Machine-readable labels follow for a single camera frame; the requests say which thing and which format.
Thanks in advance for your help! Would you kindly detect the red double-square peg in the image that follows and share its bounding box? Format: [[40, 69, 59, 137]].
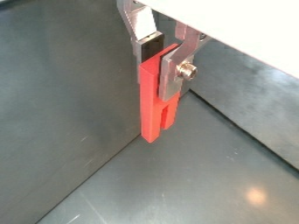
[[139, 44, 180, 143]]

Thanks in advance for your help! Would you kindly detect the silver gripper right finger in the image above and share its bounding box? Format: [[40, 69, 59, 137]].
[[159, 22, 211, 102]]

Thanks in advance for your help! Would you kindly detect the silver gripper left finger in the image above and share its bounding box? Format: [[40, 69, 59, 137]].
[[116, 0, 164, 84]]

